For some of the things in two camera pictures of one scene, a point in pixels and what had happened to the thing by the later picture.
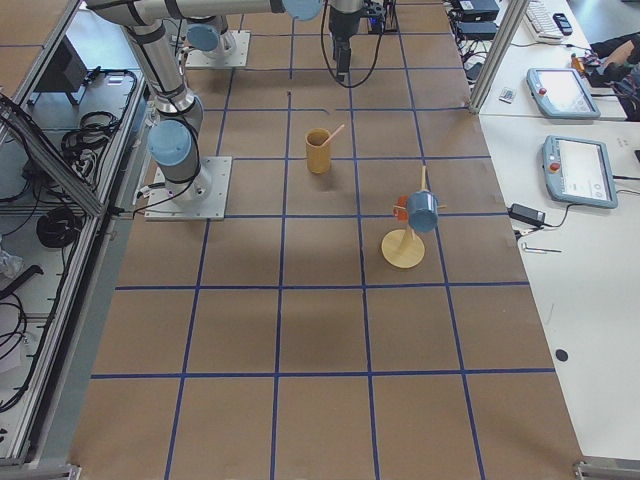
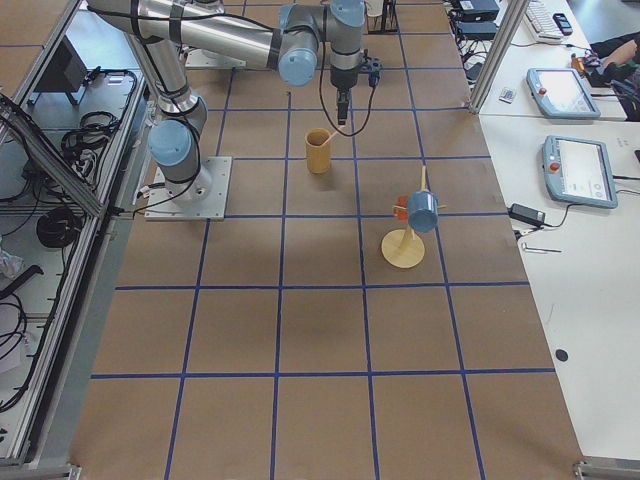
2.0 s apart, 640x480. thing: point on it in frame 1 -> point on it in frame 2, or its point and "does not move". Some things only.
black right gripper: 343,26 -> 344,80
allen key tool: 538,250 does not move
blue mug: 423,210 does not move
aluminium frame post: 512,16 does not move
